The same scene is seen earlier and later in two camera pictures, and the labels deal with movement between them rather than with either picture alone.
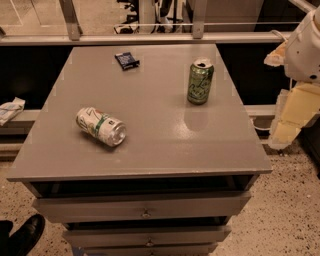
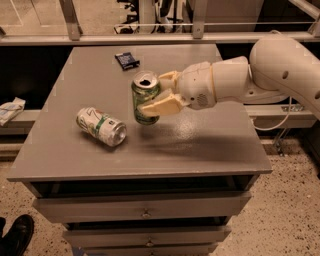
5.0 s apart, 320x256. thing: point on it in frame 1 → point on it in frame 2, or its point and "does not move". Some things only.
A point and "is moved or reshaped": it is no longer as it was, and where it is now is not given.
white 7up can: (108, 130) does not move
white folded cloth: (10, 110) does not move
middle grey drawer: (143, 237) does not move
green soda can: (200, 79) is moved or reshaped
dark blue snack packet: (126, 61) does not move
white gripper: (304, 53) → (196, 85)
